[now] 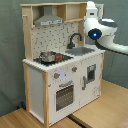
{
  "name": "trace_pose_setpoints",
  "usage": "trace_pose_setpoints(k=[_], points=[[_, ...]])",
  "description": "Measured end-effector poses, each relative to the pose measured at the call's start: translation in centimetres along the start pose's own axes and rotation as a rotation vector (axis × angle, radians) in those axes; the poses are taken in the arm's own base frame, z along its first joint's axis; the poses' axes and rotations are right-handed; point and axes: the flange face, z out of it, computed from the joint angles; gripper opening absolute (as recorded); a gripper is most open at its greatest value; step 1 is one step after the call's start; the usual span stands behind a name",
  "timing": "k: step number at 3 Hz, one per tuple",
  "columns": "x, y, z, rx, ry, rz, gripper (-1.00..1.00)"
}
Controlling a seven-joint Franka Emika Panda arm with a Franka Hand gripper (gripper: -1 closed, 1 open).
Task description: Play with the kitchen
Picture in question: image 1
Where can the white oven door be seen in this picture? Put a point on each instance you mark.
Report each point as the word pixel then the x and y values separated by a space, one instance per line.
pixel 63 99

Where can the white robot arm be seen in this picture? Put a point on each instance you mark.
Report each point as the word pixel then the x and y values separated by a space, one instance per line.
pixel 101 31

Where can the wooden toy kitchen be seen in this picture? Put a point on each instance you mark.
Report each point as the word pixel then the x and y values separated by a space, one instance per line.
pixel 38 77

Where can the black stove top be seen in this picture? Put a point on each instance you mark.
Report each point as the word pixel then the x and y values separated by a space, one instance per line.
pixel 58 58

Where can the right red stove knob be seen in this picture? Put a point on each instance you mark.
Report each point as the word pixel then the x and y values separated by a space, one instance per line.
pixel 74 69

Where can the red stove knob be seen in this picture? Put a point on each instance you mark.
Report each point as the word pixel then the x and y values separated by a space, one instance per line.
pixel 56 75
pixel 74 69

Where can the left red stove knob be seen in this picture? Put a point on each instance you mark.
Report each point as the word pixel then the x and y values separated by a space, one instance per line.
pixel 56 75

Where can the silver toy pot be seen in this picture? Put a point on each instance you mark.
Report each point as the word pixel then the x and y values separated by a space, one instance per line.
pixel 48 56

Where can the black toy faucet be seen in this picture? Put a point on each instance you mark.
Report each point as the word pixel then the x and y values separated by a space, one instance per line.
pixel 73 40

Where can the grey toy sink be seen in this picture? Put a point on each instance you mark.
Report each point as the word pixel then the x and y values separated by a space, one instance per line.
pixel 79 51

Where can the white fridge door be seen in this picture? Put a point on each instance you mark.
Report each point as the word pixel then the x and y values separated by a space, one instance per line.
pixel 90 79

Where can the grey range hood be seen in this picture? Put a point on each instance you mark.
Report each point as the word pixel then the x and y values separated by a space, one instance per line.
pixel 48 17

